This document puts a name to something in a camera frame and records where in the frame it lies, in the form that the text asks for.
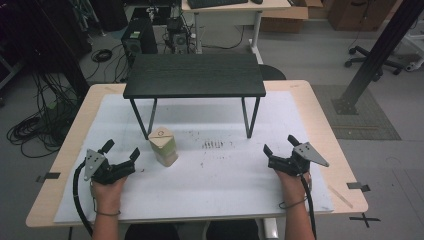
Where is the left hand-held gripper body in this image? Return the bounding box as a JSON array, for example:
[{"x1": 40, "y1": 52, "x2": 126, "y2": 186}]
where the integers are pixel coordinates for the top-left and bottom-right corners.
[{"x1": 83, "y1": 148, "x2": 136, "y2": 186}]

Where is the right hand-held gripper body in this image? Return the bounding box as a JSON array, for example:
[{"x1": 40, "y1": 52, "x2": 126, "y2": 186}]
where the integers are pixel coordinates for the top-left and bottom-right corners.
[{"x1": 267, "y1": 141, "x2": 331, "y2": 178}]

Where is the beige paper carton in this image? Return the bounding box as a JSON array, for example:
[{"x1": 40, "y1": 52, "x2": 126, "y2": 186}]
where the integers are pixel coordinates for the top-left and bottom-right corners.
[{"x1": 147, "y1": 126, "x2": 180, "y2": 168}]

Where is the person's left hand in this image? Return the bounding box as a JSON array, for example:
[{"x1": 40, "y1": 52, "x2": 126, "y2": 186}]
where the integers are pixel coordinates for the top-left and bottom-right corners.
[{"x1": 90, "y1": 175, "x2": 129, "y2": 215}]

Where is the person's right hand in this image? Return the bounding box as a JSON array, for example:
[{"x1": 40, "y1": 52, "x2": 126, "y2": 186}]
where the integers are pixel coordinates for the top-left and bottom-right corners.
[{"x1": 273, "y1": 168, "x2": 313, "y2": 208}]

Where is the light wooden table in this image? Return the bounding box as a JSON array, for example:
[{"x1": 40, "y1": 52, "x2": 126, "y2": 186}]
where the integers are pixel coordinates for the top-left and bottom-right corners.
[{"x1": 25, "y1": 79, "x2": 370, "y2": 229}]

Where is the black tape strip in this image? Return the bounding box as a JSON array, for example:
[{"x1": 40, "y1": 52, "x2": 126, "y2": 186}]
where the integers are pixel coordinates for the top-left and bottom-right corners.
[
  {"x1": 346, "y1": 181, "x2": 372, "y2": 193},
  {"x1": 35, "y1": 171, "x2": 62, "y2": 184}
]

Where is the black round stool seat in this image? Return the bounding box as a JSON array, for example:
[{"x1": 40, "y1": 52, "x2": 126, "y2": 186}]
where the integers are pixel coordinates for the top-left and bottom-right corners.
[{"x1": 258, "y1": 63, "x2": 287, "y2": 81}]

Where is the grey floor mat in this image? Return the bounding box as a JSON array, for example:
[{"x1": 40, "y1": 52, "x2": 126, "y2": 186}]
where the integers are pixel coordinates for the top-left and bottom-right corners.
[{"x1": 311, "y1": 84, "x2": 402, "y2": 141}]

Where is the black tape cross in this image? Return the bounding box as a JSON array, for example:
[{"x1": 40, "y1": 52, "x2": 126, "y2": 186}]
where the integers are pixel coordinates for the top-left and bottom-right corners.
[{"x1": 348, "y1": 212, "x2": 382, "y2": 229}]

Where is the black wooden shelf riser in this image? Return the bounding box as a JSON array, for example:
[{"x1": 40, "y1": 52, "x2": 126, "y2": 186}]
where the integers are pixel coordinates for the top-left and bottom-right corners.
[{"x1": 122, "y1": 53, "x2": 267, "y2": 141}]

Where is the black office chair base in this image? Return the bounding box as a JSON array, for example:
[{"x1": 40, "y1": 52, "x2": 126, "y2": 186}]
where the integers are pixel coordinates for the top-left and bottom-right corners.
[{"x1": 344, "y1": 45, "x2": 405, "y2": 83}]

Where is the black computer tower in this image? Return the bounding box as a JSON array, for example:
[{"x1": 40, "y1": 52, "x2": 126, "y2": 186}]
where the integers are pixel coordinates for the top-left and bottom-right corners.
[{"x1": 120, "y1": 17, "x2": 159, "y2": 67}]

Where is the flat cardboard box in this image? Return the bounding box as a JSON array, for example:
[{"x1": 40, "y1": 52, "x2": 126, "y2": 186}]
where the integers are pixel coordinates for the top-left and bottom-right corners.
[{"x1": 259, "y1": 0, "x2": 310, "y2": 34}]

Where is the open computer case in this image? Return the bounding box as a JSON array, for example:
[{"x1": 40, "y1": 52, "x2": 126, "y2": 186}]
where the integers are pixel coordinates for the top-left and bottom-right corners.
[{"x1": 165, "y1": 17, "x2": 192, "y2": 55}]

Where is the dark curtain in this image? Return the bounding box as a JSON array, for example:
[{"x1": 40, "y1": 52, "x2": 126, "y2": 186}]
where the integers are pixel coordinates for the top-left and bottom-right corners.
[{"x1": 0, "y1": 0, "x2": 92, "y2": 99}]

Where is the white background desk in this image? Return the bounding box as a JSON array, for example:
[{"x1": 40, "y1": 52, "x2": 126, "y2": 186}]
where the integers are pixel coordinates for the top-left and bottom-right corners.
[{"x1": 181, "y1": 0, "x2": 293, "y2": 65}]

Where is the large brown cardboard box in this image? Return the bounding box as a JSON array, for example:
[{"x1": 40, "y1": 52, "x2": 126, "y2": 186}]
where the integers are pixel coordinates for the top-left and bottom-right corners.
[{"x1": 327, "y1": 0, "x2": 398, "y2": 33}]

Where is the black keyboard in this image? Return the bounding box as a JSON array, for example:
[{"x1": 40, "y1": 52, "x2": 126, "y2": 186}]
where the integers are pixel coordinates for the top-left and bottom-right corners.
[{"x1": 186, "y1": 0, "x2": 250, "y2": 10}]

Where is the thin right wrist strap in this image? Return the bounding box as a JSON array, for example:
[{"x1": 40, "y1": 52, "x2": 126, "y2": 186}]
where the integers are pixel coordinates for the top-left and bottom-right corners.
[{"x1": 278, "y1": 195, "x2": 308, "y2": 211}]

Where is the thin wrist strap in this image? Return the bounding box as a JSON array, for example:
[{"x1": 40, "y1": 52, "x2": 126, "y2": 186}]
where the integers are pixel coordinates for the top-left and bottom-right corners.
[
  {"x1": 278, "y1": 195, "x2": 308, "y2": 211},
  {"x1": 92, "y1": 198, "x2": 122, "y2": 217}
]

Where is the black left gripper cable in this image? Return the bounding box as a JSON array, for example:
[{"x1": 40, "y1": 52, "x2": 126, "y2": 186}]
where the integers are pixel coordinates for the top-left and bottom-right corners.
[{"x1": 72, "y1": 159, "x2": 95, "y2": 238}]

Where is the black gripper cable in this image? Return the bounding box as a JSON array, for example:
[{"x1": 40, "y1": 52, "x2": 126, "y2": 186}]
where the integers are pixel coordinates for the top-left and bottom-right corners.
[
  {"x1": 299, "y1": 174, "x2": 318, "y2": 240},
  {"x1": 72, "y1": 159, "x2": 95, "y2": 238}
]

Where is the thin left wrist strap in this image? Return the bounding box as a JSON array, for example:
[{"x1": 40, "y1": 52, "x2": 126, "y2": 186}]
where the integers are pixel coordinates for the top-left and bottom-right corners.
[{"x1": 92, "y1": 198, "x2": 122, "y2": 217}]

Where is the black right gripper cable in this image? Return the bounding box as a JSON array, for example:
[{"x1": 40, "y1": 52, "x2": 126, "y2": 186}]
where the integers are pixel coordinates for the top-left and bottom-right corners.
[{"x1": 299, "y1": 174, "x2": 318, "y2": 240}]

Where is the bundle of black cables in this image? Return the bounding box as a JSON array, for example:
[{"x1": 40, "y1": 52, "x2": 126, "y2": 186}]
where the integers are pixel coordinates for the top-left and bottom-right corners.
[{"x1": 6, "y1": 72, "x2": 85, "y2": 160}]

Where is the coiled black cable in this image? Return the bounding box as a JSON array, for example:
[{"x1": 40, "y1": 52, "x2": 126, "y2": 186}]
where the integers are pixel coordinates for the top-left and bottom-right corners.
[{"x1": 90, "y1": 48, "x2": 114, "y2": 64}]

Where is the black metal post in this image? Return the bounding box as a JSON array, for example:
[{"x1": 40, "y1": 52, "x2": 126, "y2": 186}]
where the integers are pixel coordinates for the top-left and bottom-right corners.
[{"x1": 331, "y1": 0, "x2": 424, "y2": 116}]

